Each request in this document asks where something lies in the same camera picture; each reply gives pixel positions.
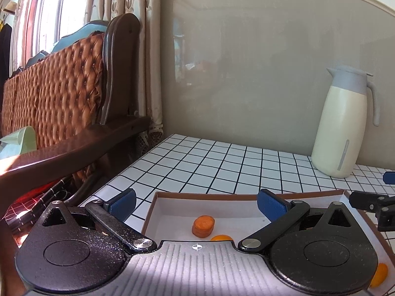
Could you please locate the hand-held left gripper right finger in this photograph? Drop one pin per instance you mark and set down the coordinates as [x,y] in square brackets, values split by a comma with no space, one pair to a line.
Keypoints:
[271,205]

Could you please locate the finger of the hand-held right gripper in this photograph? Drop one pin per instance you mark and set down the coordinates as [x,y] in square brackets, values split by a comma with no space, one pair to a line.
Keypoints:
[389,178]
[364,200]

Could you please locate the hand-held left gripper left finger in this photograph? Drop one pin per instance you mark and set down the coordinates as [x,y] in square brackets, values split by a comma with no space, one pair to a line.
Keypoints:
[123,203]

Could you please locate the shallow cardboard box white inside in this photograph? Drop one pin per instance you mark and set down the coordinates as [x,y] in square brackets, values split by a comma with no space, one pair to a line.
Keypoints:
[172,222]

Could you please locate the small orange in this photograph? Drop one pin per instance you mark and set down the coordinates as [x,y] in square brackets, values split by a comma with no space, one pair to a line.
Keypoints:
[379,275]
[221,237]

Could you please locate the carrot piece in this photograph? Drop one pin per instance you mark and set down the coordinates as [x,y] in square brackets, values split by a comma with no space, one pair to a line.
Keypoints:
[203,225]

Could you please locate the cream thermos jug grey lid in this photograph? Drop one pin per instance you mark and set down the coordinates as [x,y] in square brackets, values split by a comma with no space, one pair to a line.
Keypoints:
[336,129]

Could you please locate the white checked tablecloth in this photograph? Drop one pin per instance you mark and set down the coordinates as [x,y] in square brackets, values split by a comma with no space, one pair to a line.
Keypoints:
[200,166]

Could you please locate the red checked cloth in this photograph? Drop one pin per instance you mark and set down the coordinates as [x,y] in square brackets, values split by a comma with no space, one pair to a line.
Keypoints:
[27,203]

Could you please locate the light green plastic container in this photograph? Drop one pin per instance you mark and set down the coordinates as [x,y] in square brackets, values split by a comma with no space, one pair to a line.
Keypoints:
[18,143]

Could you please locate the wooden sofa brown tufted cushion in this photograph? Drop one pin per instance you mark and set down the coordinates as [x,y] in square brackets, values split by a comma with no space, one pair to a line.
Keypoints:
[61,83]

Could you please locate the beige lace curtain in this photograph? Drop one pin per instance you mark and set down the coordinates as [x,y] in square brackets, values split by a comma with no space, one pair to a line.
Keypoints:
[151,52]

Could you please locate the light blue chair back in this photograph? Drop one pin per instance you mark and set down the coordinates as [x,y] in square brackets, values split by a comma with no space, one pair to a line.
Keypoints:
[89,27]

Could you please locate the dark hanging garment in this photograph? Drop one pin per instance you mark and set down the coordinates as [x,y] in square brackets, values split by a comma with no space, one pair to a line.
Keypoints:
[5,49]

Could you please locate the window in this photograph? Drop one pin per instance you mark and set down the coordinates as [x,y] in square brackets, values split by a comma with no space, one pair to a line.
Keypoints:
[52,12]

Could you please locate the straw hat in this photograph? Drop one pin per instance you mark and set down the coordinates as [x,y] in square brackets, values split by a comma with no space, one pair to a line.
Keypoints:
[9,7]

